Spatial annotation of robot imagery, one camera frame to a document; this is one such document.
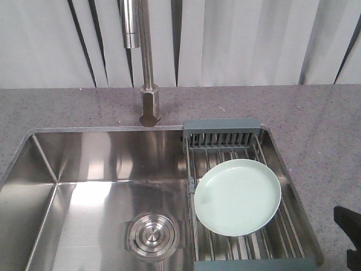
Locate white pleated curtain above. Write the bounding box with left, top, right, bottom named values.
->
left=1, top=1, right=360, bottom=89

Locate grey sink drying rack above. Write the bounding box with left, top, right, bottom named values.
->
left=182, top=119, right=323, bottom=270

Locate light green round plate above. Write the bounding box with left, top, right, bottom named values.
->
left=194, top=159, right=281, bottom=237

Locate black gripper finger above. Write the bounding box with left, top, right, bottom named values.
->
left=333, top=206, right=360, bottom=250
left=346, top=249, right=361, bottom=271

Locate steel sink drain strainer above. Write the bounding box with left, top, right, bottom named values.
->
left=126, top=213, right=181, bottom=262

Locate chrome kitchen faucet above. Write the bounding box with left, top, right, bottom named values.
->
left=120, top=0, right=161, bottom=127

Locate stainless steel sink basin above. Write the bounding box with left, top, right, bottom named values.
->
left=0, top=125, right=325, bottom=271

